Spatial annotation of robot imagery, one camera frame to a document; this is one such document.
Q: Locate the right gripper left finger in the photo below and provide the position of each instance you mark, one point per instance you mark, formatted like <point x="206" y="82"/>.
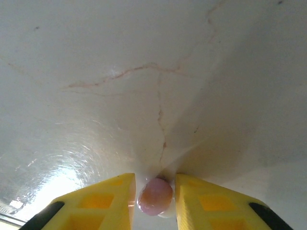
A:
<point x="96" y="206"/>

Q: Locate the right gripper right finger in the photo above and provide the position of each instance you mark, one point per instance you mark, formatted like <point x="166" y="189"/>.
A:
<point x="216" y="208"/>

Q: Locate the pink earbud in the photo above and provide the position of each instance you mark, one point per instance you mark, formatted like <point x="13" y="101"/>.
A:
<point x="156" y="196"/>

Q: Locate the white table cloth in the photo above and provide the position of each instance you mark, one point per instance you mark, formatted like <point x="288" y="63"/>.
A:
<point x="144" y="72"/>

